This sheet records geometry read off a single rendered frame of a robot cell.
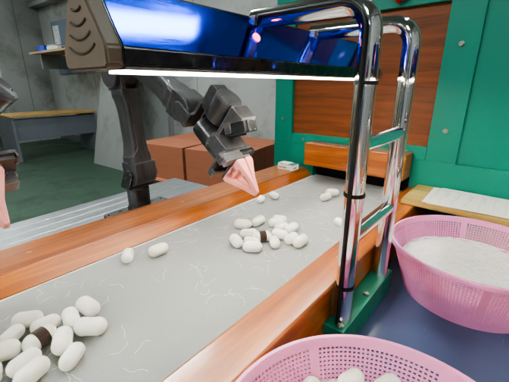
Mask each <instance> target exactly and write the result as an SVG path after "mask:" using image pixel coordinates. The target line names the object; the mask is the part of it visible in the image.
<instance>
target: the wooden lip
mask: <svg viewBox="0 0 509 382"><path fill-rule="evenodd" d="M388 152H389V149H384V148H377V149H374V150H371V151H370V154H369V161H368V167H367V175H369V176H373V177H381V178H385V175H386V164H387V158H388ZM412 157H413V152H409V151H405V154H404V163H403V168H402V174H401V181H403V180H405V179H407V178H408V177H409V176H410V171H411V162H412ZM347 160H348V144H345V143H338V142H327V141H320V140H313V141H310V142H306V143H305V144H304V164H308V165H313V166H317V167H322V168H329V169H334V170H339V171H346V168H347Z"/></svg>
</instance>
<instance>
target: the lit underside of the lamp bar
mask: <svg viewBox="0 0 509 382"><path fill-rule="evenodd" d="M109 73H110V74H138V75H167V76H196V77H251V78H280V79H309V80H355V79H353V78H333V77H293V76H272V75H252V74H212V73H192V72H171V71H150V70H133V71H118V72H109Z"/></svg>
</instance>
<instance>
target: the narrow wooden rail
mask: <svg viewBox="0 0 509 382"><path fill-rule="evenodd" d="M413 188H414V187H412V186H409V187H407V188H406V189H404V190H403V191H402V192H401V193H399V194H398V204H397V208H396V214H395V223H394V225H395V224H396V223H397V222H399V221H400V220H403V219H405V218H409V217H413V216H419V215H426V208H421V207H417V206H413V205H406V204H403V203H401V198H402V197H403V196H405V195H406V194H407V193H409V192H410V191H411V190H412V189H413ZM378 226H379V225H377V226H376V227H374V228H373V229H372V230H371V231H370V232H369V233H368V234H367V235H366V236H365V237H363V238H362V239H361V240H360V241H359V247H358V259H357V266H356V273H355V279H354V284H355V288H356V287H357V286H358V284H359V283H360V282H361V281H362V280H363V279H364V278H365V277H366V276H367V275H368V274H369V273H370V272H371V270H372V269H373V260H374V255H375V248H376V238H377V232H378ZM339 242H340V241H338V242H337V243H336V244H335V245H334V246H332V247H331V248H330V249H328V250H327V251H326V252H324V253H323V254H322V255H321V256H320V257H319V258H317V259H316V260H314V261H313V262H312V263H310V264H309V265H308V266H307V267H306V268H304V269H303V270H302V271H300V272H299V273H298V274H296V275H295V276H294V277H293V278H292V279H291V280H289V281H288V282H287V283H285V284H284V285H283V286H281V287H280V288H279V289H278V290H277V291H275V292H274V293H273V294H271V295H270V296H269V297H267V298H266V299H265V300H264V301H263V302H261V303H260V304H259V305H257V306H256V307H255V308H253V309H252V310H251V311H250V312H249V313H248V314H246V315H245V316H244V317H242V318H241V319H239V320H238V321H237V322H236V323H235V324H234V325H232V326H231V327H229V328H228V329H227V330H225V331H224V332H223V333H222V334H221V335H220V336H218V337H217V338H216V339H214V340H213V341H212V342H210V343H209V344H208V345H206V347H204V348H203V349H202V350H200V351H199V352H198V353H196V354H195V355H194V356H193V357H191V358H190V359H189V360H188V361H187V362H185V363H184V364H183V365H181V366H180V367H178V369H176V370H175V371H174V372H173V373H171V374H170V375H169V376H167V377H166V378H164V379H163V380H162V381H161V382H236V380H237V379H238V378H239V377H240V376H241V375H242V373H243V372H244V371H245V370H246V369H248V368H249V367H250V366H251V365H252V364H253V363H255V362H256V361H257V360H258V359H260V358H261V357H263V356H264V355H266V354H267V353H269V352H271V351H273V350H274V349H276V348H278V347H280V346H283V345H285V344H287V343H291V342H293V341H296V340H300V339H303V338H306V337H313V336H319V335H323V326H324V323H325V322H326V320H327V319H328V318H329V317H330V316H331V315H332V314H333V306H334V298H335V290H336V287H335V281H336V274H337V266H338V257H339Z"/></svg>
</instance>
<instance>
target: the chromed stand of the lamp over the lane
mask: <svg viewBox="0 0 509 382"><path fill-rule="evenodd" d="M249 17H250V18H251V20H252V22H253V24H254V25H255V26H256V27H261V28H263V29H265V28H269V29H270V28H271V27H281V26H286V25H292V24H298V23H308V22H314V21H319V20H330V19H336V18H341V17H352V18H353V19H354V20H347V21H340V22H335V23H323V24H318V25H312V26H311V27H310V29H309V31H310V32H311V33H312V35H313V37H314V38H316V39H319V40H326V39H341V38H348V37H357V36H359V39H358V55H357V63H356V71H355V80H354V84H353V85H354V95H353V104H352V112H351V128H350V137H349V144H348V160H347V168H346V177H345V191H344V192H343V196H344V201H343V209H342V225H341V233H340V242H339V257H338V266H337V274H336V281H335V287H336V290H335V298H334V306H333V314H332V315H331V316H330V317H329V318H328V319H327V320H326V322H325V323H324V326H323V335H326V334H353V335H356V334H357V333H358V331H359V330H360V329H361V328H362V326H363V325H364V323H365V322H366V321H367V319H368V318H369V317H370V315H371V314H372V312H373V311H374V309H375V308H376V307H377V306H378V304H379V303H380V301H381V300H382V299H383V297H384V295H385V294H386V293H387V292H388V290H389V289H390V283H391V279H392V270H390V269H388V263H389V254H390V249H391V244H392V234H393V229H394V223H395V214H396V208H397V204H398V194H399V189H400V183H401V174H402V168H403V163H404V154H405V148H406V143H407V137H408V128H409V123H410V117H411V108H412V102H413V97H414V88H415V83H416V77H417V68H418V62H419V57H420V47H421V35H420V30H419V27H418V26H417V24H416V23H415V22H414V21H413V20H412V19H411V18H409V17H407V16H404V15H401V14H393V15H386V16H382V14H381V12H380V9H379V7H378V5H377V4H376V2H375V1H374V0H303V1H298V2H291V3H287V4H282V5H275V6H270V7H266V8H259V9H254V10H252V11H251V12H250V15H249ZM388 33H395V34H397V35H399V36H400V37H401V39H402V50H401V61H400V68H399V73H398V84H397V90H396V96H395V107H394V113H393V119H392V127H391V128H389V129H385V130H381V131H378V132H375V133H372V127H373V115H374V108H375V101H376V88H377V85H379V81H378V74H379V62H380V55H381V48H382V41H383V34H388ZM387 144H389V152H388V158H387V164H386V175H385V180H384V187H383V197H382V203H381V205H379V206H378V207H377V208H375V209H374V210H373V211H371V213H369V214H368V215H366V216H365V217H364V218H362V213H363V206H364V198H365V196H366V193H365V186H366V180H367V167H368V161H369V154H370V151H371V150H374V149H377V148H379V147H381V146H384V145H387ZM377 225H379V226H378V232H377V238H376V248H375V255H374V260H373V269H372V270H371V272H370V273H369V274H368V275H367V276H366V277H365V278H364V279H363V280H362V281H361V282H360V283H359V284H358V286H357V287H356V288H355V284H354V279H355V273H356V266H357V259H358V247H359V241H360V240H361V239H362V238H363V237H365V236H366V235H367V234H368V233H369V232H370V231H371V230H372V229H373V228H374V227H376V226H377Z"/></svg>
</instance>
